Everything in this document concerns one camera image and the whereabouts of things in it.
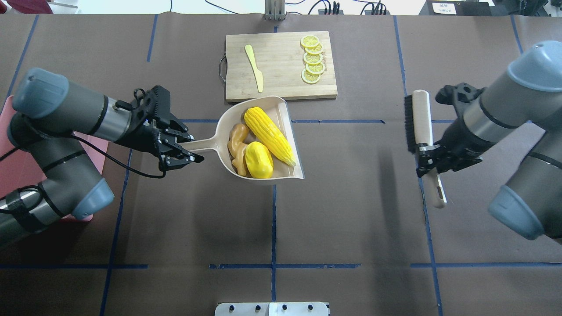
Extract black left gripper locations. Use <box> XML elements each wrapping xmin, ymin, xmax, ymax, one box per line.
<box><xmin>116</xmin><ymin>122</ymin><xmax>205</xmax><ymax>171</ymax></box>

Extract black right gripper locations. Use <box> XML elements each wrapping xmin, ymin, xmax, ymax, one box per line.
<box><xmin>416</xmin><ymin>123</ymin><xmax>483</xmax><ymax>178</ymax></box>

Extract beige hand brush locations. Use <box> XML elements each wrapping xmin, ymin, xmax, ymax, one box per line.
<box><xmin>404</xmin><ymin>90</ymin><xmax>447</xmax><ymax>208</ymax></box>

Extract tan toy ginger root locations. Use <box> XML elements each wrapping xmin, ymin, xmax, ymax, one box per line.
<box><xmin>227</xmin><ymin>123</ymin><xmax>249</xmax><ymax>176</ymax></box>

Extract yellow toy potato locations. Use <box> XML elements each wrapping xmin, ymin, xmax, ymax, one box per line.
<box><xmin>245</xmin><ymin>141</ymin><xmax>274</xmax><ymax>179</ymax></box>

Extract yellow toy corn cob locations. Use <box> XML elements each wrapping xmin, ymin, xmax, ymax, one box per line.
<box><xmin>243</xmin><ymin>107</ymin><xmax>296</xmax><ymax>166</ymax></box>

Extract beige plastic dustpan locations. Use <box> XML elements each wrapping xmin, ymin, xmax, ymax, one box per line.
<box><xmin>178</xmin><ymin>96</ymin><xmax>305</xmax><ymax>180</ymax></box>

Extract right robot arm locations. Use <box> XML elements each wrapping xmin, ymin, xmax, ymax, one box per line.
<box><xmin>405</xmin><ymin>40</ymin><xmax>562</xmax><ymax>243</ymax></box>

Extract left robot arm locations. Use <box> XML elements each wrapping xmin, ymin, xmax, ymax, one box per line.
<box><xmin>1</xmin><ymin>68</ymin><xmax>204</xmax><ymax>248</ymax></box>

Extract pink plastic bin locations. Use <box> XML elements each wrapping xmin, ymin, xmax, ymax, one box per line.
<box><xmin>0</xmin><ymin>96</ymin><xmax>109</xmax><ymax>222</ymax></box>

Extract yellow plastic knife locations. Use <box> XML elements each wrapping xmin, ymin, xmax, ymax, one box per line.
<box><xmin>244</xmin><ymin>44</ymin><xmax>264</xmax><ymax>93</ymax></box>

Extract wooden cutting board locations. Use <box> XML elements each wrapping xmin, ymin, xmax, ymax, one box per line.
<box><xmin>225</xmin><ymin>31</ymin><xmax>339</xmax><ymax>103</ymax></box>

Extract lemon slice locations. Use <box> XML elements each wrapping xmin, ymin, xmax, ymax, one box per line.
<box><xmin>301</xmin><ymin>69</ymin><xmax>321</xmax><ymax>84</ymax></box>
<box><xmin>305</xmin><ymin>62</ymin><xmax>326</xmax><ymax>75</ymax></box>
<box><xmin>303</xmin><ymin>52</ymin><xmax>324</xmax><ymax>65</ymax></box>
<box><xmin>300</xmin><ymin>35</ymin><xmax>321</xmax><ymax>49</ymax></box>
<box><xmin>304</xmin><ymin>43</ymin><xmax>324</xmax><ymax>55</ymax></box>

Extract black box white label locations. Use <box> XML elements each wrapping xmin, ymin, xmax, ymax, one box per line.
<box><xmin>418</xmin><ymin>0</ymin><xmax>492</xmax><ymax>16</ymax></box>

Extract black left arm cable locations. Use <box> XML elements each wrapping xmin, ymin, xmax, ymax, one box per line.
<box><xmin>0</xmin><ymin>132</ymin><xmax>166</xmax><ymax>179</ymax></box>

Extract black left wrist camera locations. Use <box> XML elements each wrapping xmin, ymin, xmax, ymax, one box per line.
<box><xmin>129</xmin><ymin>85</ymin><xmax>188</xmax><ymax>132</ymax></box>

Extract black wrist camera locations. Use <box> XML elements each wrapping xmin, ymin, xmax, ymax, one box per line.
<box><xmin>434</xmin><ymin>83</ymin><xmax>486</xmax><ymax>118</ymax></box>
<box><xmin>129</xmin><ymin>85</ymin><xmax>188</xmax><ymax>132</ymax></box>

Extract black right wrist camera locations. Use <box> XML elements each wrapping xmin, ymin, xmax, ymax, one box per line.
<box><xmin>434</xmin><ymin>83</ymin><xmax>486</xmax><ymax>118</ymax></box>

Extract aluminium frame post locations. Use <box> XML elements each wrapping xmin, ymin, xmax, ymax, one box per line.
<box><xmin>264</xmin><ymin>0</ymin><xmax>287</xmax><ymax>21</ymax></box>

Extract metal base plate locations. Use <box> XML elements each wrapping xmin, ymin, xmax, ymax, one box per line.
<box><xmin>214</xmin><ymin>302</ymin><xmax>331</xmax><ymax>316</ymax></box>

